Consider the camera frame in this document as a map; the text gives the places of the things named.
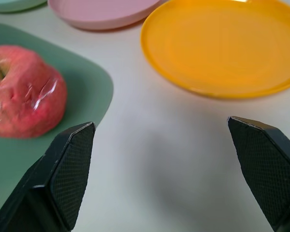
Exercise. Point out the light green round plate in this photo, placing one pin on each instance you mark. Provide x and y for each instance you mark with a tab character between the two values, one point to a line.
12	4

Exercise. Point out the yellow round plate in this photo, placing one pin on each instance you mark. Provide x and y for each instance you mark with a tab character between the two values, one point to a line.
222	46

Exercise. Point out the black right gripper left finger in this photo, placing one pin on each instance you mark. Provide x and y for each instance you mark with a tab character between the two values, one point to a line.
62	176

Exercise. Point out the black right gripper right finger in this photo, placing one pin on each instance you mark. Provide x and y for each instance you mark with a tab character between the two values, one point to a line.
268	174

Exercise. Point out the pink round plate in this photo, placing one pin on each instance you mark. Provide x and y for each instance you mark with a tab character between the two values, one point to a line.
104	12

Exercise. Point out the dark green rectangular tray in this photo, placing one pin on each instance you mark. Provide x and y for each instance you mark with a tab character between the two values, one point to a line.
84	79

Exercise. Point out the red apple in plastic wrap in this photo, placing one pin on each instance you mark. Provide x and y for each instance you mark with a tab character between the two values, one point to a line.
23	93

